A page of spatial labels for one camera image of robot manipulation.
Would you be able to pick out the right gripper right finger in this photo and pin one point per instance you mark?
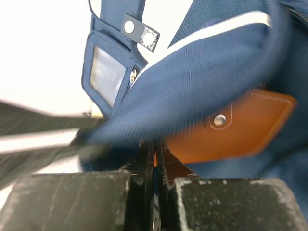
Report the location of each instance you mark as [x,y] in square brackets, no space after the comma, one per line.
[188,202]

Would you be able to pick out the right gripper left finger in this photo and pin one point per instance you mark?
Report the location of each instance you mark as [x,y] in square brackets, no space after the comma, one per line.
[120,200]

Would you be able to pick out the navy blue student backpack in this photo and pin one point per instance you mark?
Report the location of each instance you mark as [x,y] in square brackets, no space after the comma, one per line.
[223,82]

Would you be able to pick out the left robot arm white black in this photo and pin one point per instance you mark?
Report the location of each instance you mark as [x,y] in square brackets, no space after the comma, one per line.
[20,121]

